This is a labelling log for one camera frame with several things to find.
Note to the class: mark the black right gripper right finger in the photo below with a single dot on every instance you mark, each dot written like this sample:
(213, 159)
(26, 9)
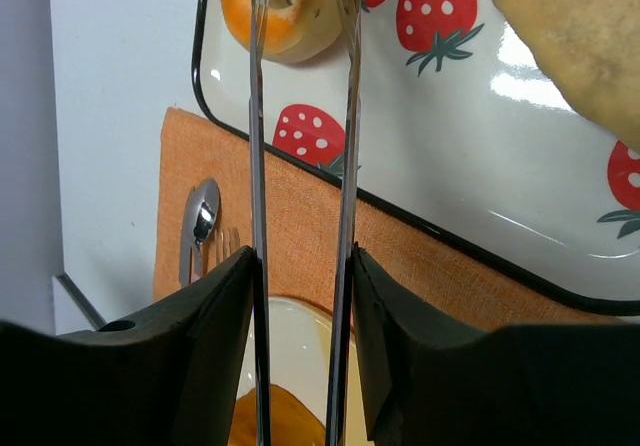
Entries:
(430, 379)

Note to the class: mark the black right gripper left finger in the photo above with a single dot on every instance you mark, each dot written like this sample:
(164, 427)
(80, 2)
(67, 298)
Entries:
(165, 375)

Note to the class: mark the glazed donut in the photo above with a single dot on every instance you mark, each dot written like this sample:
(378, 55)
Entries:
(296, 30)

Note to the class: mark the metal serving tongs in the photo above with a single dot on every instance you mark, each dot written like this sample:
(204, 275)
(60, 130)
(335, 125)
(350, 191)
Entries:
(349, 11)

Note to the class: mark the large orange swirl bread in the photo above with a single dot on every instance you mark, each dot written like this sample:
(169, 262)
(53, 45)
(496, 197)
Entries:
(292, 423)

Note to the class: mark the flat oval bread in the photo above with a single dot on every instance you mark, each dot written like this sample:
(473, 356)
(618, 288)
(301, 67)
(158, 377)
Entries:
(590, 51)

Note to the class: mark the cream ceramic plate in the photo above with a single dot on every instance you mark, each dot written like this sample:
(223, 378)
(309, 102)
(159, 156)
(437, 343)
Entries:
(300, 336)

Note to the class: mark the orange cloth placemat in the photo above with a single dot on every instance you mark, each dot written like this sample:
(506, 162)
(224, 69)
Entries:
(303, 216)

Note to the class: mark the strawberry pattern tray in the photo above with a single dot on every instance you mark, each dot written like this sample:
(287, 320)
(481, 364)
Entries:
(463, 136)

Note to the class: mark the pink handled fork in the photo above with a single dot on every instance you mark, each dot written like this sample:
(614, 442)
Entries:
(220, 245)

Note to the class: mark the pink handled spoon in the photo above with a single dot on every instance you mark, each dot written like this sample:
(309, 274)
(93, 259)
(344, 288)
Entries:
(199, 220)

